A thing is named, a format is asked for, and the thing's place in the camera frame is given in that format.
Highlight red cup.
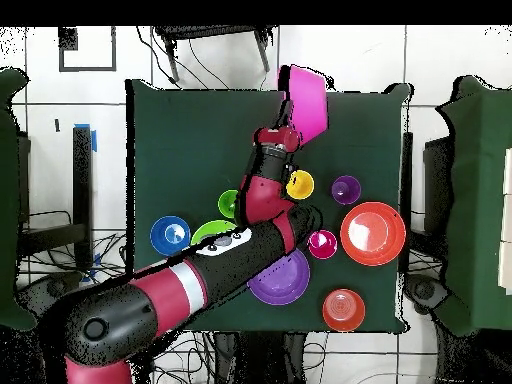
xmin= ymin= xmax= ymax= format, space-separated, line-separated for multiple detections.
xmin=307 ymin=229 xmax=338 ymax=260

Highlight blue bowl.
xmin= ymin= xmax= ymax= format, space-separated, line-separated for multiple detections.
xmin=149 ymin=215 xmax=192 ymax=257

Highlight purple cup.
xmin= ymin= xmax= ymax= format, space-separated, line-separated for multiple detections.
xmin=330 ymin=174 xmax=362 ymax=206

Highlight cable bundle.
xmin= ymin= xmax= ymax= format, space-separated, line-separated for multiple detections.
xmin=17 ymin=209 xmax=129 ymax=281

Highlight blue tape strip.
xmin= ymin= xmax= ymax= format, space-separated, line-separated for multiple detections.
xmin=74 ymin=122 xmax=98 ymax=153

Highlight yellow cup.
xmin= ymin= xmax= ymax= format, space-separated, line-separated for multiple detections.
xmin=285 ymin=169 xmax=316 ymax=201

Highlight white boxes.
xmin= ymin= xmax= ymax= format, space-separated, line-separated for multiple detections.
xmin=497 ymin=146 xmax=512 ymax=297

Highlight pink bowl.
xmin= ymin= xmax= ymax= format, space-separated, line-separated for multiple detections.
xmin=278 ymin=64 xmax=330 ymax=147

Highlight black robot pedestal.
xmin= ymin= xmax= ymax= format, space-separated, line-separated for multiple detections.
xmin=211 ymin=331 xmax=309 ymax=384

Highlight green side table cloth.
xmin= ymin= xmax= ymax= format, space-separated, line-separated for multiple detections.
xmin=0 ymin=66 xmax=38 ymax=332
xmin=434 ymin=74 xmax=512 ymax=338

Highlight green bowl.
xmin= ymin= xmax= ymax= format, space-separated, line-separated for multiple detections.
xmin=190 ymin=219 xmax=238 ymax=246

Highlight black pedestal foot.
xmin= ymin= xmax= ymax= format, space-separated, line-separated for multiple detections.
xmin=15 ymin=270 xmax=86 ymax=309
xmin=403 ymin=273 xmax=451 ymax=317

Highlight green cup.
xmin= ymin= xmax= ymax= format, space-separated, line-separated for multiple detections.
xmin=217 ymin=189 xmax=240 ymax=220

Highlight large orange bowl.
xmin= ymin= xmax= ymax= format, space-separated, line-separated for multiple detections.
xmin=340 ymin=201 xmax=408 ymax=268

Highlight black metal stool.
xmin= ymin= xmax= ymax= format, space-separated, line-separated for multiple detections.
xmin=152 ymin=24 xmax=278 ymax=84

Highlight black upright post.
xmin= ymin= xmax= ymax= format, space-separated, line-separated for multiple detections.
xmin=72 ymin=125 xmax=94 ymax=270

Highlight black cross beam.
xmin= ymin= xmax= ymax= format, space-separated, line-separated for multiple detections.
xmin=17 ymin=222 xmax=88 ymax=257

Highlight small orange bowl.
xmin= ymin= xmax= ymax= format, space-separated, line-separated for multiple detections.
xmin=322 ymin=288 xmax=366 ymax=333

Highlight purple bowl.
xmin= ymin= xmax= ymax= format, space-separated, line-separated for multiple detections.
xmin=246 ymin=247 xmax=312 ymax=307

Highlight dark green tablecloth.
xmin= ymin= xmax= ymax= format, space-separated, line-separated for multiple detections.
xmin=124 ymin=78 xmax=414 ymax=336

